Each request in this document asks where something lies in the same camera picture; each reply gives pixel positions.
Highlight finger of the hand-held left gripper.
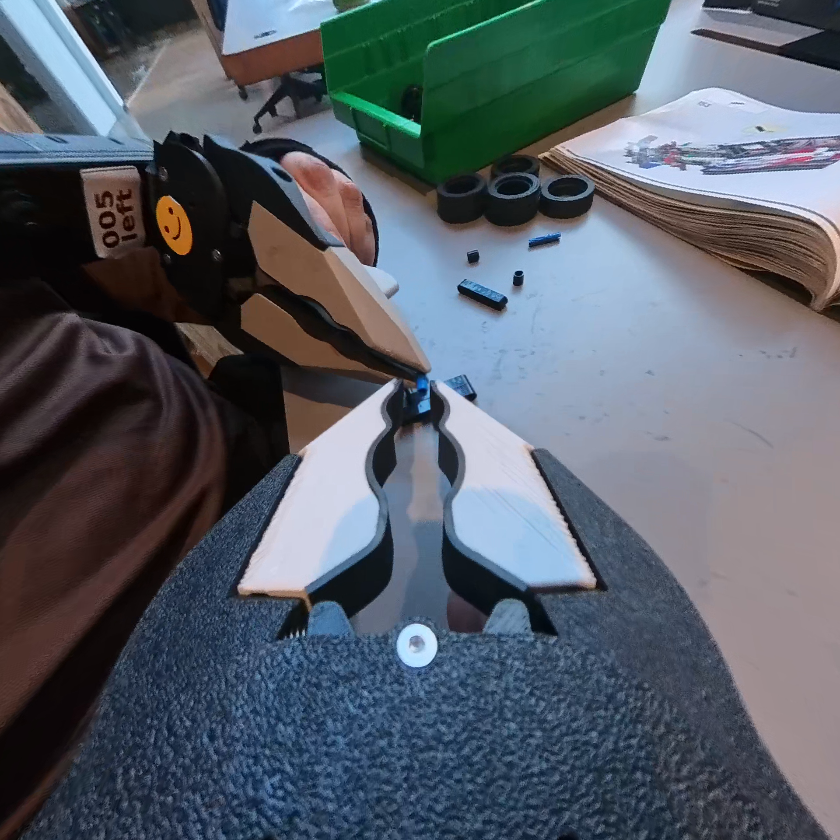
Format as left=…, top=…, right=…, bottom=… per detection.
left=240, top=292, right=403, bottom=387
left=245, top=201, right=432, bottom=378

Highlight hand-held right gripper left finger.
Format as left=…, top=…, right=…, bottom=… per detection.
left=236, top=378, right=414, bottom=608

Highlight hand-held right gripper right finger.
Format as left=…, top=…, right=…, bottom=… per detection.
left=428, top=379, right=599, bottom=608

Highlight black beam assembly blue pins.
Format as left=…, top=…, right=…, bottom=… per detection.
left=400, top=375, right=479, bottom=426

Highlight person's left forearm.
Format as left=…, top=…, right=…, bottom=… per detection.
left=79, top=249, right=217, bottom=329

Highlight light grey desk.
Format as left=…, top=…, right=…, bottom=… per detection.
left=259, top=0, right=840, bottom=837

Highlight black brick beam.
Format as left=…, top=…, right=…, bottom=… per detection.
left=457, top=279, right=509, bottom=311

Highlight white wood-edged table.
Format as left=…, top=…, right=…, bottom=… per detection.
left=220, top=0, right=329, bottom=89

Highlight plywood board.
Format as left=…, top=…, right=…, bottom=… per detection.
left=0, top=82, right=40, bottom=135

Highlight person's brown shirt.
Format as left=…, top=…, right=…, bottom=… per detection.
left=0, top=276, right=290, bottom=828

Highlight green plastic bin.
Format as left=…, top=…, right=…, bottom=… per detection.
left=320, top=0, right=673, bottom=186

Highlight open instruction booklet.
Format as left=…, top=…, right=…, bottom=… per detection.
left=539, top=87, right=840, bottom=312

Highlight black cardboard box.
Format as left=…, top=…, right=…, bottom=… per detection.
left=692, top=0, right=840, bottom=72

